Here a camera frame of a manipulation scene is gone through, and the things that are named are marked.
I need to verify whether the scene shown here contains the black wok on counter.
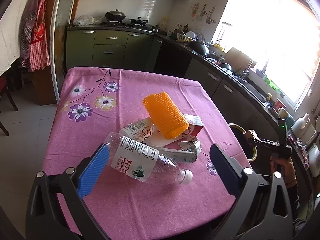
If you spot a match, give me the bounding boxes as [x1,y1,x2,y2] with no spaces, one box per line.
[188,41,210,58]

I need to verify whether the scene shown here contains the clear plastic water bottle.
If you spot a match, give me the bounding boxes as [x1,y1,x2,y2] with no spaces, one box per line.
[105,132,193,186]

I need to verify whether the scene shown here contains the white plastic jug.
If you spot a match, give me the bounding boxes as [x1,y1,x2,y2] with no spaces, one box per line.
[291,113,317,146]

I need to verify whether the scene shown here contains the small black frying pan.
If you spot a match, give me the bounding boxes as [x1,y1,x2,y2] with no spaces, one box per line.
[130,17,148,26]

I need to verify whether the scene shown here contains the red white carton box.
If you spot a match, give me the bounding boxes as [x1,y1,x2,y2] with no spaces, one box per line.
[177,114,203,139]

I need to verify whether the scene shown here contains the dark wooden chair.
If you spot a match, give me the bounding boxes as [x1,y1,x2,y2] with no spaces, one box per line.
[0,73,19,137]

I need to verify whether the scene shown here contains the orange foam fruit net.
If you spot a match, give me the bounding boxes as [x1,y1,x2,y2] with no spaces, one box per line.
[142,92,189,139]

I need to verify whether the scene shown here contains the red mug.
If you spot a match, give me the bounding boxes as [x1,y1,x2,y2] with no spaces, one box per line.
[273,98,286,111]

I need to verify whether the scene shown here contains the red checkered apron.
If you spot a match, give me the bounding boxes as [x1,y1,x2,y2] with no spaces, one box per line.
[20,0,50,72]

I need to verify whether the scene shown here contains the large black wok with lid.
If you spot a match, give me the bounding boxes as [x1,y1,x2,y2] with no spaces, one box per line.
[105,9,126,22]

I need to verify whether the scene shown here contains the steel kitchen sink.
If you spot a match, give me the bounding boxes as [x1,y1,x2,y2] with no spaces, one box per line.
[233,75,267,104]

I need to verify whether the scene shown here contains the small patterned snack packet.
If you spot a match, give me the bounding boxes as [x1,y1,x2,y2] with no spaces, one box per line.
[244,129,259,141]

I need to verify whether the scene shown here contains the yellow rimmed blue trash bin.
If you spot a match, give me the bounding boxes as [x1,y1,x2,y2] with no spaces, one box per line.
[228,123,257,162]

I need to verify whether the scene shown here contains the green lower kitchen cabinets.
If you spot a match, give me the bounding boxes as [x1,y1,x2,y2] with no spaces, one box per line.
[66,28,155,71]

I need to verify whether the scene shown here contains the white hanging cloth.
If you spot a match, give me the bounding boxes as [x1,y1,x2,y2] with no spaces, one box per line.
[1,0,28,75]

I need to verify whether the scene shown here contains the white milk tea cup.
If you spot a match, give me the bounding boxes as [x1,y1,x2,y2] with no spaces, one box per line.
[119,118,156,142]

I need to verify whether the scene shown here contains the white plastic bag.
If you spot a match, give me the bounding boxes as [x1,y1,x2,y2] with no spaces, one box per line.
[73,15,95,26]

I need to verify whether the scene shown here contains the steel sink faucet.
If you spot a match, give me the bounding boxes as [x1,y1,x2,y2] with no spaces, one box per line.
[241,59,253,79]

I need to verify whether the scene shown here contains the yellow mug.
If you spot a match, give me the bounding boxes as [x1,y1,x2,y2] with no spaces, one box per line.
[278,107,289,119]

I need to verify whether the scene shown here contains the person's right hand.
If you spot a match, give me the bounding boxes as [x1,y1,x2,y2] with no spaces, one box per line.
[270,156,297,188]

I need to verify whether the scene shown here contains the pink floral tablecloth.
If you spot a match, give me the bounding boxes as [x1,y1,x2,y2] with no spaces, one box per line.
[42,67,248,239]

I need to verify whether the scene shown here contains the white rice cooker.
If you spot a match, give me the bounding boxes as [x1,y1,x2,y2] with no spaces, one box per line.
[308,137,320,178]

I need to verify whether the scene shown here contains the teal mug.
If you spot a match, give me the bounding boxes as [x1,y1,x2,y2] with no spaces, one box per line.
[285,114,296,129]

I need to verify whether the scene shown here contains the white tissue paper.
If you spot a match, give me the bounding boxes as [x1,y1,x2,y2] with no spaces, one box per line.
[143,130,184,147]

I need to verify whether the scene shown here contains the dish rack with plates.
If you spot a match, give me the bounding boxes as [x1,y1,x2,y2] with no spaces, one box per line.
[176,31,202,43]

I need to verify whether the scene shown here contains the white paper wrapper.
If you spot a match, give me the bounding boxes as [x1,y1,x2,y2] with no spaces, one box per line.
[151,140,201,163]

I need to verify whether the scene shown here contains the wooden cutting board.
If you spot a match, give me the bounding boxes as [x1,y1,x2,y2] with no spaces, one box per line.
[224,47,253,72]

